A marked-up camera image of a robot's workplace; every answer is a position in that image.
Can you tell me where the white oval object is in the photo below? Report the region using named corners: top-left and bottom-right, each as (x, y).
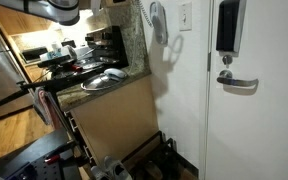
top-left (103, 68), bottom-right (129, 80)

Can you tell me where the granite topped kitchen counter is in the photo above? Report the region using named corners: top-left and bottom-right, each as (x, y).
top-left (56, 64), bottom-right (161, 168)

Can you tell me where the black coffee maker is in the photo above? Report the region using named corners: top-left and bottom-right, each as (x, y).
top-left (84, 25), bottom-right (130, 70)

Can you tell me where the black metal shoe rack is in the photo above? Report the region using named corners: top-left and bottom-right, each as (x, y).
top-left (120, 130), bottom-right (200, 180)

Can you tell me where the brown shoe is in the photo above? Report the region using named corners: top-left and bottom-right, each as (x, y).
top-left (143, 161), bottom-right (164, 180)

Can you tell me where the grey sneaker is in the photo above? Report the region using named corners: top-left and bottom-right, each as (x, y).
top-left (90, 165), bottom-right (111, 180)
top-left (103, 155), bottom-right (134, 180)

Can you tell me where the silver key cylinder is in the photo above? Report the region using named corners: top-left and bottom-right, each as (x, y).
top-left (221, 54), bottom-right (234, 66)

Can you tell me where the black flat pan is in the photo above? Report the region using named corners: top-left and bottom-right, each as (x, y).
top-left (36, 54), bottom-right (78, 69)

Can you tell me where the white plastic container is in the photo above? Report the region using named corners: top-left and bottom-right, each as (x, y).
top-left (39, 45), bottom-right (78, 63)

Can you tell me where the pink and grey towel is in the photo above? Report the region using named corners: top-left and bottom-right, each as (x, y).
top-left (33, 87), bottom-right (64, 131)

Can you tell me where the black electronic door lock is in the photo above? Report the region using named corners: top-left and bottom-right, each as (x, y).
top-left (215, 0), bottom-right (247, 53)

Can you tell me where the white door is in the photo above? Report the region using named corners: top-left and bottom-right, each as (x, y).
top-left (198, 0), bottom-right (288, 180)

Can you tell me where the black robot table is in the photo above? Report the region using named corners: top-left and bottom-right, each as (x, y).
top-left (0, 128), bottom-right (83, 180)

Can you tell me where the stainless steel refrigerator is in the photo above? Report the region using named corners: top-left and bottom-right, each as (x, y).
top-left (0, 19), bottom-right (36, 122)

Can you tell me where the white wall telephone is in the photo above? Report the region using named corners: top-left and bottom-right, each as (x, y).
top-left (149, 1), bottom-right (169, 46)

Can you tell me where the white light switch plate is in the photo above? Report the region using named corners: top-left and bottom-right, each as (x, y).
top-left (178, 1), bottom-right (193, 32)

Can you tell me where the silver door lever handle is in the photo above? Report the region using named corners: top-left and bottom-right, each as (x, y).
top-left (216, 69), bottom-right (259, 88)

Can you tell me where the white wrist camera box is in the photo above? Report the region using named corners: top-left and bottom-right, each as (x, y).
top-left (90, 0), bottom-right (102, 17)

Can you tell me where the black camera stand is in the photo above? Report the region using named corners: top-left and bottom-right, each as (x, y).
top-left (0, 66), bottom-right (105, 168)

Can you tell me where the red handled tool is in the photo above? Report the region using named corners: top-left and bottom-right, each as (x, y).
top-left (43, 154), bottom-right (62, 165)

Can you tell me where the wooden wall cabinet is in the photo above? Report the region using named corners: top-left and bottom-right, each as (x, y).
top-left (0, 2), bottom-right (58, 37)

